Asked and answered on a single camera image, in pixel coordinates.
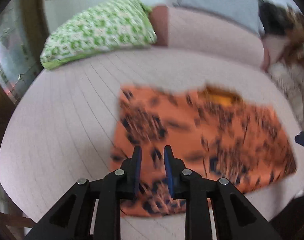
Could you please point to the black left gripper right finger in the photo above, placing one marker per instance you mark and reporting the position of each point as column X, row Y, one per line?
column 214, row 208

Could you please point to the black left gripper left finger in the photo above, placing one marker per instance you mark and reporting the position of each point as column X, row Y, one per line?
column 92, row 209

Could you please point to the orange black floral garment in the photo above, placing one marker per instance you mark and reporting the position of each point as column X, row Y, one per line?
column 213, row 131

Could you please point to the dark fuzzy clothing heap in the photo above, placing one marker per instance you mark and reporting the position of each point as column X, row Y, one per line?
column 274, row 19

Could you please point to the beige striped pillow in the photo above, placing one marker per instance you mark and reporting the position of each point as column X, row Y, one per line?
column 290, row 80

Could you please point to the brown crumpled cloth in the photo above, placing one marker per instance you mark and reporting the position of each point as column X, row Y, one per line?
column 294, row 51

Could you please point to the grey pillow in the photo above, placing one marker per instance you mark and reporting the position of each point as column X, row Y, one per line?
column 242, row 12

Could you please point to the leaded glass window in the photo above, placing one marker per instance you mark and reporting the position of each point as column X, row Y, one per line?
column 18, row 66

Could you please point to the green white patterned pillow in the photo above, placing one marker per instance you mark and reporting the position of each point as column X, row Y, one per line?
column 108, row 26

